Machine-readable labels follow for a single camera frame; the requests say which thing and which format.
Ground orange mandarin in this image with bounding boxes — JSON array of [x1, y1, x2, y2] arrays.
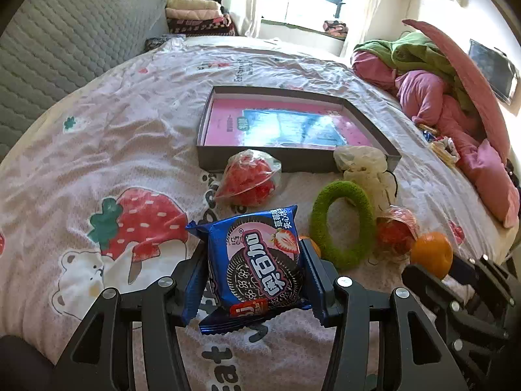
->
[[410, 232, 453, 280], [299, 236, 321, 259]]

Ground red blue ball snack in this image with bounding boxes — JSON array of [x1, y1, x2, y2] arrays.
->
[[376, 205, 419, 256]]

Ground green fuzzy ring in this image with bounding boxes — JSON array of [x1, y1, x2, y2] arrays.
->
[[308, 180, 378, 272]]

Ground cream mesh scrunchie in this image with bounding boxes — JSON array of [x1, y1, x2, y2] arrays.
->
[[333, 146, 397, 215]]

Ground blue oreo cookie pack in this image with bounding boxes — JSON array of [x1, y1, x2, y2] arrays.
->
[[186, 205, 311, 335]]

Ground snack packets by quilt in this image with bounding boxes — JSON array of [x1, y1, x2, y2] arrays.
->
[[417, 124, 460, 167]]

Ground pink strawberry bedsheet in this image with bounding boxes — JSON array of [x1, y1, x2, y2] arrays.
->
[[1, 39, 518, 390]]

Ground pink quilt pile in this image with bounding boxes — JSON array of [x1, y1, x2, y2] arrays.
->
[[351, 51, 519, 229]]

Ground green blanket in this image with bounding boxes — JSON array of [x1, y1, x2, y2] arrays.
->
[[353, 32, 476, 113]]

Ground pink blue book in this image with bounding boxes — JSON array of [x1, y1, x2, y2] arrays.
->
[[203, 98, 373, 149]]

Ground floral bag on sill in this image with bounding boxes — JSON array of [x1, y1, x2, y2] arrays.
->
[[322, 20, 349, 40]]

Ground grey quilted headboard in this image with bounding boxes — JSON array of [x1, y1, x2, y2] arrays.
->
[[1, 0, 168, 155]]

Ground white curtain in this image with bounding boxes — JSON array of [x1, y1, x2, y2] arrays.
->
[[223, 0, 261, 38]]

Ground folded blankets stack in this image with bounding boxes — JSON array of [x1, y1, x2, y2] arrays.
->
[[165, 0, 237, 36]]

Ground wall television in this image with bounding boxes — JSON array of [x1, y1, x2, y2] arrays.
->
[[468, 39, 520, 105]]

